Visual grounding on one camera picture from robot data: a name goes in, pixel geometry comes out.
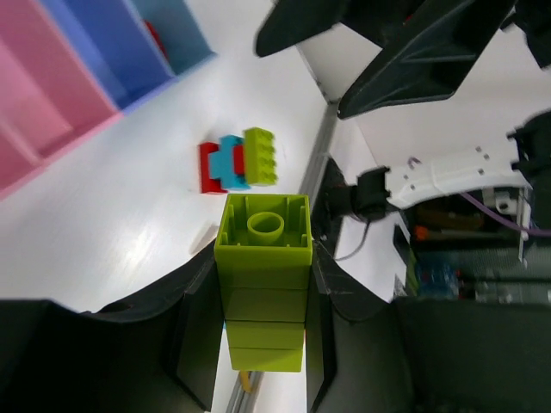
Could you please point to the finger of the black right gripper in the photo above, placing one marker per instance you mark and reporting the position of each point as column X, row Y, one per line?
column 292, row 21
column 429, row 58

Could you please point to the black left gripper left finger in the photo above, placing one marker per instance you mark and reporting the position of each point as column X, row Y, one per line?
column 156, row 350

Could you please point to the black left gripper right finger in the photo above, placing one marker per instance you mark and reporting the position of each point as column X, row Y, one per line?
column 365, row 354

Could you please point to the green 2x4 lego brick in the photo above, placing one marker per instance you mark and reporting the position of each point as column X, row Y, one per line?
column 260, row 157

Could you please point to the green lego brick stack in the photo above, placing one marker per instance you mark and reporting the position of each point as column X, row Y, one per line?
column 263, row 254

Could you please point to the teal lego brick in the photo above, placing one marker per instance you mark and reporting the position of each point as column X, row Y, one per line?
column 221, row 164

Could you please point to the red lego base brick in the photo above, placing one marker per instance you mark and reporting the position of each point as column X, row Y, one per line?
column 207, row 184

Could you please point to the red curved lego brick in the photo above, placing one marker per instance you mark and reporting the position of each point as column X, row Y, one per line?
column 154, row 34

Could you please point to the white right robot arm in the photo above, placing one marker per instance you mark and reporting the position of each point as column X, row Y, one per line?
column 522, row 161

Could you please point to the light blue bin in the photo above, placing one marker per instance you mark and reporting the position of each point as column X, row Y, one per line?
column 179, row 33

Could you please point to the small pink bin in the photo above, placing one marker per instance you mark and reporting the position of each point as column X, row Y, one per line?
column 71, row 105

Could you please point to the large pink bin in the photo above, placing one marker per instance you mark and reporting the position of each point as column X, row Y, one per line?
column 20, row 161

